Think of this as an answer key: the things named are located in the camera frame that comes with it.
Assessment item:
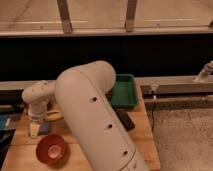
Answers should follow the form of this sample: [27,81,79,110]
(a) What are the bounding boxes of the wooden cutting board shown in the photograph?
[0,83,160,171]

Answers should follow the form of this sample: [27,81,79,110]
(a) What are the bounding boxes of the yellow banana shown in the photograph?
[45,111,63,122]

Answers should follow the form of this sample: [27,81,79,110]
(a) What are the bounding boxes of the blue sponge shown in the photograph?
[39,122,50,135]

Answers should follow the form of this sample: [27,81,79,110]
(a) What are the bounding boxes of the green plastic tray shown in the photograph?
[110,74,138,109]

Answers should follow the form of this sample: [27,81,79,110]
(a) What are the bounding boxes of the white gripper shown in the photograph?
[28,102,47,138]

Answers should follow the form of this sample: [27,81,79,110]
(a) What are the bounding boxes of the red bowl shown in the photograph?
[36,134,65,165]

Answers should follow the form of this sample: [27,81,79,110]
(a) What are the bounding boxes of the black rectangular block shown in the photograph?
[116,110,135,131]

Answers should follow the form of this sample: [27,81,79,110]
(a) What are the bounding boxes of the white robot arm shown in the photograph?
[22,61,150,171]

